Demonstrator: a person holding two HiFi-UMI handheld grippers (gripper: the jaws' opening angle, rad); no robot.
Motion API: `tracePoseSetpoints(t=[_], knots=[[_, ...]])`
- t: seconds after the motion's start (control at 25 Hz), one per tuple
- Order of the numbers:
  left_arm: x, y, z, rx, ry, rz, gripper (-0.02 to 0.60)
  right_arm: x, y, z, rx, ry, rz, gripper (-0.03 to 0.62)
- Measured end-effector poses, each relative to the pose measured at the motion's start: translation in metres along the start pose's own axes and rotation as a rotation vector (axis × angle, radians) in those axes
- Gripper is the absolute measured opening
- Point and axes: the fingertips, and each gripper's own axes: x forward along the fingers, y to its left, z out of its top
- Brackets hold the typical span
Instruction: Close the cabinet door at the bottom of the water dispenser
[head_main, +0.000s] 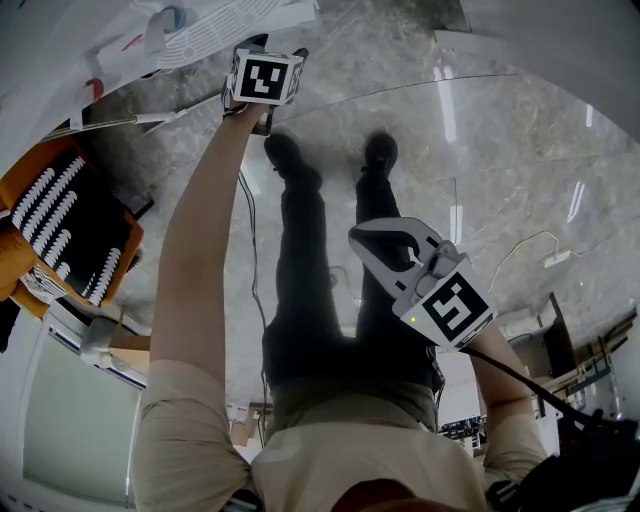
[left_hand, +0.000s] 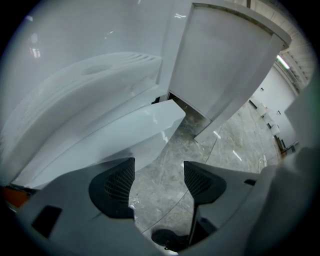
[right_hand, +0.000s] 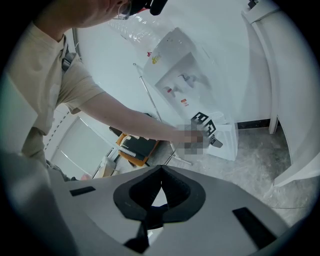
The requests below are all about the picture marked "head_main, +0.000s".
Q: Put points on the black white scalloped throw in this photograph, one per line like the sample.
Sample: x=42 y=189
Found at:
x=75 y=225

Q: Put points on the white framed glass door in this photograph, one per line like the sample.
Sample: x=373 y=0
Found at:
x=70 y=420

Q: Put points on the white cabinet with door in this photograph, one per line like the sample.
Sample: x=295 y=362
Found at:
x=225 y=20

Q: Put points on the brown cardboard box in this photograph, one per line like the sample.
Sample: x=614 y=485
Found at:
x=250 y=425

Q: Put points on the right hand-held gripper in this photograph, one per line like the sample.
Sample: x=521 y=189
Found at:
x=450 y=310

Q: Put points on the person's right leg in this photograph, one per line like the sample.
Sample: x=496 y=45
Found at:
x=380 y=320

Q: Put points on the orange sofa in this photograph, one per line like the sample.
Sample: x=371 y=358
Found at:
x=12 y=260

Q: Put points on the person's left leg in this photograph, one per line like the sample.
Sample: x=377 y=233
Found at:
x=305 y=260

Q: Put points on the white power strip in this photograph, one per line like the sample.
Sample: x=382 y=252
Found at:
x=556 y=259

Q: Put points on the person's right forearm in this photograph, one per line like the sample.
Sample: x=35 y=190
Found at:
x=500 y=370

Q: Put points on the thin striped white blanket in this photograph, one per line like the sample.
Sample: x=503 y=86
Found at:
x=45 y=285

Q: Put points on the person's left forearm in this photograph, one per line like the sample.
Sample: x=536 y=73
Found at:
x=200 y=250

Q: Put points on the person's leg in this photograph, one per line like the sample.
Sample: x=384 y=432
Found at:
x=380 y=320
x=305 y=260

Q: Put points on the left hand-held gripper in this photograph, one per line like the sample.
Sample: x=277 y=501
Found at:
x=262 y=77

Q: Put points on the person's beige shirt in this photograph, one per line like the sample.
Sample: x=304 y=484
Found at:
x=350 y=450

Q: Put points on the black shoulder pack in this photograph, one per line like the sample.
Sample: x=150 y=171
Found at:
x=590 y=465

